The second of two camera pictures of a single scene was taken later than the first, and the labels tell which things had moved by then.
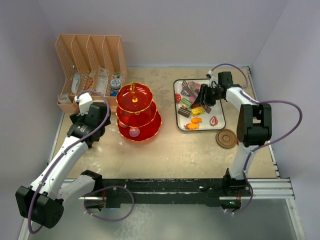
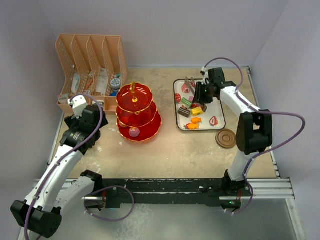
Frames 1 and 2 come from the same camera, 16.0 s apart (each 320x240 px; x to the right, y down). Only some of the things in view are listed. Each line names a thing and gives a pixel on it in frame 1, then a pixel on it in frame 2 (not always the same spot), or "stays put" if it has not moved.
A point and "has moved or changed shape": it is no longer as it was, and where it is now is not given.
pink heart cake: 198,86 has moved or changed shape
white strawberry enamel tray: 186,91 stays put
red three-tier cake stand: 136,108 stays put
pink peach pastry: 122,125 stays put
